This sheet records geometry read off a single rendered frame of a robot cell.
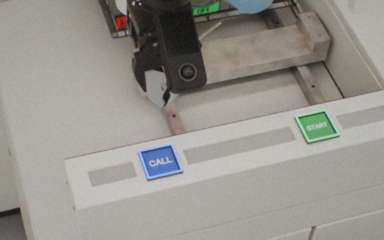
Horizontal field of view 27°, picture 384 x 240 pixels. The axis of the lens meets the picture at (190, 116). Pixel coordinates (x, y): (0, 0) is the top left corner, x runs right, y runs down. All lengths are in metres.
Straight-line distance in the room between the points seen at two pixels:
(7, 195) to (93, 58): 0.73
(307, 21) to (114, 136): 0.43
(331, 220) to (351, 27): 0.35
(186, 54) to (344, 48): 0.59
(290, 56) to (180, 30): 0.57
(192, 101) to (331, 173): 0.31
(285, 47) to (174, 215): 0.43
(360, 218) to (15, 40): 0.74
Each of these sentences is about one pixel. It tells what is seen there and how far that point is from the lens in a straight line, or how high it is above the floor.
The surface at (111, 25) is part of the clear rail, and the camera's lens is 1.51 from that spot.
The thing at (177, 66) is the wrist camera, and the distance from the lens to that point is 0.96.
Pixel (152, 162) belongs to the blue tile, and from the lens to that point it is 1.22.
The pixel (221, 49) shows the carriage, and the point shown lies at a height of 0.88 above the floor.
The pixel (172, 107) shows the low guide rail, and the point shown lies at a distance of 1.44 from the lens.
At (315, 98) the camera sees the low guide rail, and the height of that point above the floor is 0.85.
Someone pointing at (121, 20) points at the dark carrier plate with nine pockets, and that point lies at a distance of 1.52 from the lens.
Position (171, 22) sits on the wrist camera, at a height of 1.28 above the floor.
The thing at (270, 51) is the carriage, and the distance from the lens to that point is 1.52.
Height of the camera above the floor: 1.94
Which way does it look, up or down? 50 degrees down
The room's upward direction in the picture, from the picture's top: 5 degrees clockwise
